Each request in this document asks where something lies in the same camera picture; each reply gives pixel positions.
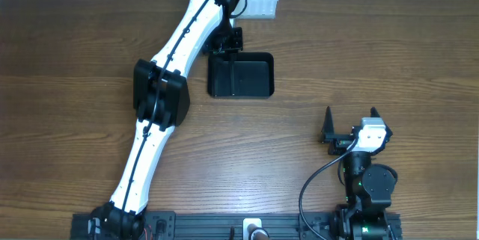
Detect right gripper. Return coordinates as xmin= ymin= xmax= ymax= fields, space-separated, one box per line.
xmin=320 ymin=105 xmax=393 ymax=156

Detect black tray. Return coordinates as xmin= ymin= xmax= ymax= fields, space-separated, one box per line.
xmin=207 ymin=51 xmax=275 ymax=100

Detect white test tube rack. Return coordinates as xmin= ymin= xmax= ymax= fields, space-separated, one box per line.
xmin=235 ymin=0 xmax=280 ymax=20

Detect mounting rail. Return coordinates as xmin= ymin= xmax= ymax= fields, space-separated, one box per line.
xmin=70 ymin=211 xmax=403 ymax=240

